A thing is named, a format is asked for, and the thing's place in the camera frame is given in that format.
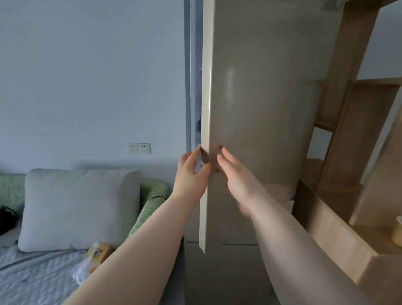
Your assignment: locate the person's right hand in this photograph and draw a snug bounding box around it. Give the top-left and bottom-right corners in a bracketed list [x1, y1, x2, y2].
[217, 146, 273, 218]

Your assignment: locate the person's left hand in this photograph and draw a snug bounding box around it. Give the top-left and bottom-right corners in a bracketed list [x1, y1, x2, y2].
[170, 145, 212, 205]

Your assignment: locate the beige wardrobe door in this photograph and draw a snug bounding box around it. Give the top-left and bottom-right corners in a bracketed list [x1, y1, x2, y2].
[199, 0, 343, 254]

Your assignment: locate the person's left forearm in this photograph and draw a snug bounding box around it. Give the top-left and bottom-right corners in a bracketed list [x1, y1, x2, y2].
[62, 192, 205, 305]

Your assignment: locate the person's right forearm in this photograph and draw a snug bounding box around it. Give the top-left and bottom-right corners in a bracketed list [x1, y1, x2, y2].
[241, 197, 376, 305]

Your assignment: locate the green quilted bed bumper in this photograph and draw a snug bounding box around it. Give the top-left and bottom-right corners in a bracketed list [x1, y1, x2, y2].
[0, 173, 170, 240]

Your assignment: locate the beige wardrobe body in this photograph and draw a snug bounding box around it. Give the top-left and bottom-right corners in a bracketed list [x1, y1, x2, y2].
[183, 0, 281, 305]

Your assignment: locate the wooden staircase shelf unit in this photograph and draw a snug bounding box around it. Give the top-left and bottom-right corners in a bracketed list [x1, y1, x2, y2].
[292, 0, 402, 305]

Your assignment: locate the grey pillow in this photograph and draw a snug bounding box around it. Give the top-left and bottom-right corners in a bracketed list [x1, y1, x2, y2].
[18, 168, 141, 253]

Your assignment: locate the yellow snack packet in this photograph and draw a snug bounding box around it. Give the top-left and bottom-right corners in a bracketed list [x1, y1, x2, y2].
[84, 242, 114, 273]

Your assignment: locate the clear plastic bag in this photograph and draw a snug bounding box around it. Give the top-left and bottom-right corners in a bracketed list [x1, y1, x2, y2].
[71, 251, 96, 285]

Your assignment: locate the grey quilted bed sheet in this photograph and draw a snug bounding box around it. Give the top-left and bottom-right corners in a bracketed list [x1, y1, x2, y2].
[0, 220, 186, 305]

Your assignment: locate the black bag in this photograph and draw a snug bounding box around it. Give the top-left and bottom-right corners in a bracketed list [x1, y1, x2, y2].
[0, 205, 17, 236]

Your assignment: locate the white double wall socket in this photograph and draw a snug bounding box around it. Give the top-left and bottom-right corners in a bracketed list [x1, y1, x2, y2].
[128, 143, 151, 155]

